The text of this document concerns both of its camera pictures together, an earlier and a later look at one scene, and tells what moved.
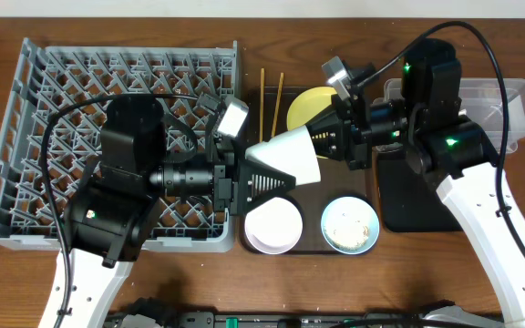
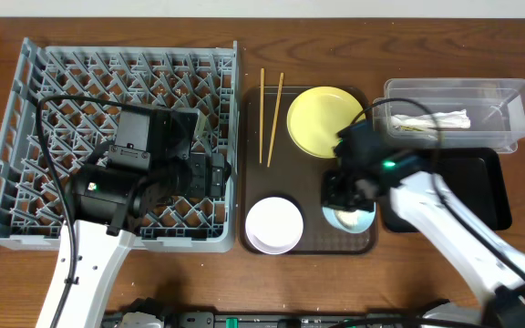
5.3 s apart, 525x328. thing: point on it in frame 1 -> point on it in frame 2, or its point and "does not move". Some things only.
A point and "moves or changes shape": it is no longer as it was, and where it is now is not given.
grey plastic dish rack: x=52 y=131 does not move
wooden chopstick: x=278 y=104 does not move
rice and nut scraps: x=346 y=230 moves or changes shape
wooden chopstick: x=262 y=99 does not move
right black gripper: x=358 y=138 -> x=333 y=197
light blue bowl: x=350 y=225 moves or changes shape
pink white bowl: x=274 y=226 does not move
